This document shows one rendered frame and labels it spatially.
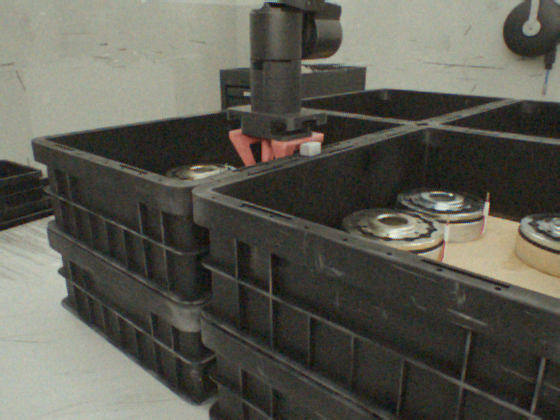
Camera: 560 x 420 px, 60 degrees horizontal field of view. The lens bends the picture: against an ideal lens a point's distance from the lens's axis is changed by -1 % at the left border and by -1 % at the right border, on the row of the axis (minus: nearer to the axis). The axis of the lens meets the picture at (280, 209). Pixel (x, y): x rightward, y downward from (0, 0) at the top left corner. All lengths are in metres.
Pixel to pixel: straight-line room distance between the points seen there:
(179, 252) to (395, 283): 0.21
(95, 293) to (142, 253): 0.14
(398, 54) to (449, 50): 0.40
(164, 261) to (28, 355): 0.24
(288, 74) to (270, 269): 0.26
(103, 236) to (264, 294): 0.25
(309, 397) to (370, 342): 0.07
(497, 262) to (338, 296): 0.25
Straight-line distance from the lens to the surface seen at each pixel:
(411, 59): 4.04
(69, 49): 3.82
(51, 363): 0.62
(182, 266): 0.43
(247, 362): 0.39
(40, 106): 3.71
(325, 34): 0.59
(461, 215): 0.55
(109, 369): 0.58
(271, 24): 0.53
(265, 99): 0.54
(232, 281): 0.38
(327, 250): 0.29
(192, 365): 0.48
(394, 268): 0.27
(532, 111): 1.04
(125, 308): 0.56
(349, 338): 0.32
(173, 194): 0.39
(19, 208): 1.91
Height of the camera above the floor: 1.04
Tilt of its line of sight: 20 degrees down
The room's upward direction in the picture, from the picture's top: straight up
